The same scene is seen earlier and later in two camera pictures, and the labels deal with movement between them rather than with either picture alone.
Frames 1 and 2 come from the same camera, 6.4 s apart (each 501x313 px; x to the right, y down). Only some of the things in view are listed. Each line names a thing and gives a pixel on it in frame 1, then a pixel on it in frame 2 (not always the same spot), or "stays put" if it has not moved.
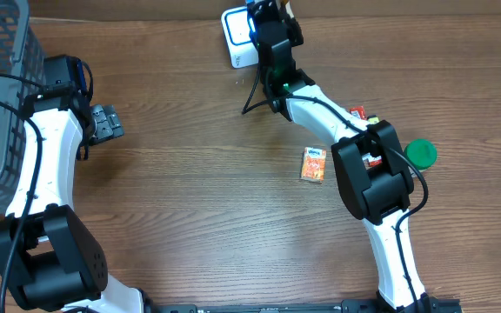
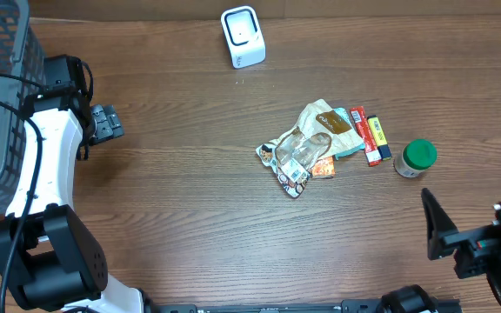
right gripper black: [291, 28] to [468, 262]
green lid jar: [421, 152] stays put
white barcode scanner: [242, 51] stays put
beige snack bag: [290, 9] to [319, 132]
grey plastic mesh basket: [4, 43] stays put
